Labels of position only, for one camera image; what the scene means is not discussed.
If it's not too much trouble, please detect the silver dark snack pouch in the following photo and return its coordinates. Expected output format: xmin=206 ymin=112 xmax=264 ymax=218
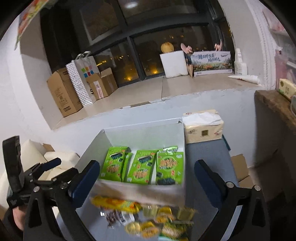
xmin=100 ymin=210 xmax=135 ymax=228

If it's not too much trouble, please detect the tissue pack on table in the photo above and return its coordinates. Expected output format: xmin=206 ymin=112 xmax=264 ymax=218
xmin=182 ymin=109 xmax=224 ymax=144

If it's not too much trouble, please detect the yellow orange snack bag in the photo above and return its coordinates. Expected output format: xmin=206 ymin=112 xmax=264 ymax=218
xmin=90 ymin=195 xmax=142 ymax=213

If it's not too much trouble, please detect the round yellow pomelo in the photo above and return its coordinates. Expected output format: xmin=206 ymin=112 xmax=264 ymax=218
xmin=161 ymin=42 xmax=174 ymax=53

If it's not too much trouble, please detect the printed landscape carton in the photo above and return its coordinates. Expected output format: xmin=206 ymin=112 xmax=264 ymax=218
xmin=191 ymin=51 xmax=233 ymax=76

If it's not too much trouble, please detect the colourful wall poster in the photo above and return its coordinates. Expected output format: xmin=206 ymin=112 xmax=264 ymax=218
xmin=15 ymin=0 xmax=55 ymax=49

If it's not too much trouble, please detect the white foam block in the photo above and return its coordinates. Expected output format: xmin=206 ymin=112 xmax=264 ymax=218
xmin=159 ymin=51 xmax=188 ymax=78

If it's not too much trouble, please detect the person's left hand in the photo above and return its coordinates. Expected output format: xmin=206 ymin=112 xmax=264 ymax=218
xmin=13 ymin=205 xmax=27 ymax=231

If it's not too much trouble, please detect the large brown cardboard box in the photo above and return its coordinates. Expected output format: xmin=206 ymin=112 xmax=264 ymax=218
xmin=47 ymin=68 xmax=83 ymax=117

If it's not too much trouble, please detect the white rimmed container on shelf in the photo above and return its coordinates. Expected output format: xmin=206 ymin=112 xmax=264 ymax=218
xmin=290 ymin=95 xmax=296 ymax=116

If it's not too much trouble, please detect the small open cardboard box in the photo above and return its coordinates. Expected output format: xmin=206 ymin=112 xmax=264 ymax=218
xmin=86 ymin=68 xmax=118 ymax=100

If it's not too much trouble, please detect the white cardboard organizer box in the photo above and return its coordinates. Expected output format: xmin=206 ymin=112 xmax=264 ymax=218
xmin=75 ymin=118 xmax=186 ymax=206

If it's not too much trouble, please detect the white plastic bottle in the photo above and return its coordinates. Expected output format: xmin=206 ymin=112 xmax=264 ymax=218
xmin=234 ymin=48 xmax=247 ymax=75

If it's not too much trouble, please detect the green seaweed snack packet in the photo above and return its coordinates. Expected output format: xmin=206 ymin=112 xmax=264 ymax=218
xmin=99 ymin=146 xmax=130 ymax=182

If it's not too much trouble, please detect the cardboard box on floor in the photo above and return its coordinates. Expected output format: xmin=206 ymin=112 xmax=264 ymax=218
xmin=231 ymin=154 xmax=253 ymax=188

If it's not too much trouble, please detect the cream sofa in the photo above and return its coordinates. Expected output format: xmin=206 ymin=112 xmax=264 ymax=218
xmin=0 ymin=139 xmax=80 ymax=209

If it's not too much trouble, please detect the yellow panda jelly cup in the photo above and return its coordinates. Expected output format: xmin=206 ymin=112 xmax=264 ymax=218
xmin=140 ymin=220 xmax=161 ymax=238

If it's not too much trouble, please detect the brown wooden side shelf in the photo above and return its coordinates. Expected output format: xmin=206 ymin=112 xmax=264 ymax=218
xmin=253 ymin=90 xmax=295 ymax=201

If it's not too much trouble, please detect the tissue pack on shelf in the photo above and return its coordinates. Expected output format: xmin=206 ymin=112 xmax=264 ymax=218
xmin=278 ymin=78 xmax=296 ymax=101

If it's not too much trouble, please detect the white dotted shopping bag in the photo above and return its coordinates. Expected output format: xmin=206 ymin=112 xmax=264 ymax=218
xmin=66 ymin=51 xmax=99 ymax=107

